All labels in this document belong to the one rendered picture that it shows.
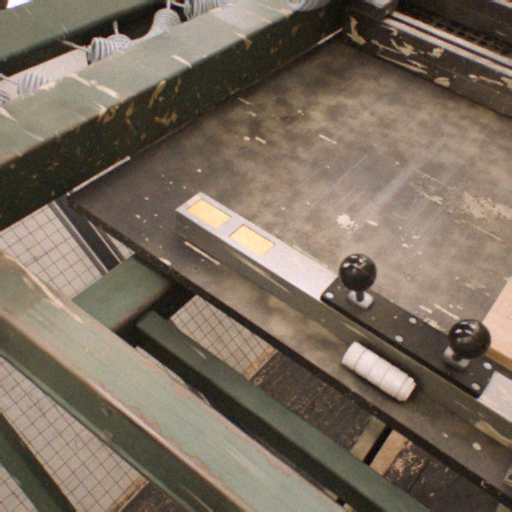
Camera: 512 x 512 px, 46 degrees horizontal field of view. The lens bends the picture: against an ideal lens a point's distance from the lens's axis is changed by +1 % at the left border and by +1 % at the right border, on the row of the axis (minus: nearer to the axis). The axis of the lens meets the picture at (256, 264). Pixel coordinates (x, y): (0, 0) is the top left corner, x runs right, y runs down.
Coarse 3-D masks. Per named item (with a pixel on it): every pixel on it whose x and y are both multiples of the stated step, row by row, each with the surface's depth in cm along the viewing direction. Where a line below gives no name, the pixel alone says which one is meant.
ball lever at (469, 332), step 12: (456, 324) 56; (468, 324) 55; (480, 324) 55; (456, 336) 55; (468, 336) 54; (480, 336) 54; (456, 348) 55; (468, 348) 54; (480, 348) 54; (444, 360) 65; (456, 360) 64; (468, 360) 65
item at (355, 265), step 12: (348, 264) 59; (360, 264) 58; (372, 264) 59; (348, 276) 58; (360, 276) 58; (372, 276) 58; (348, 288) 59; (360, 288) 59; (348, 300) 69; (360, 300) 68; (372, 300) 69
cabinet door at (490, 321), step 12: (504, 288) 78; (504, 300) 77; (492, 312) 75; (504, 312) 75; (492, 324) 74; (504, 324) 74; (492, 336) 73; (504, 336) 73; (492, 348) 71; (504, 348) 72; (504, 360) 71
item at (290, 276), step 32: (192, 224) 77; (224, 224) 77; (224, 256) 77; (256, 256) 74; (288, 256) 74; (288, 288) 72; (320, 288) 71; (320, 320) 72; (384, 352) 68; (416, 384) 68; (448, 384) 65; (480, 416) 65
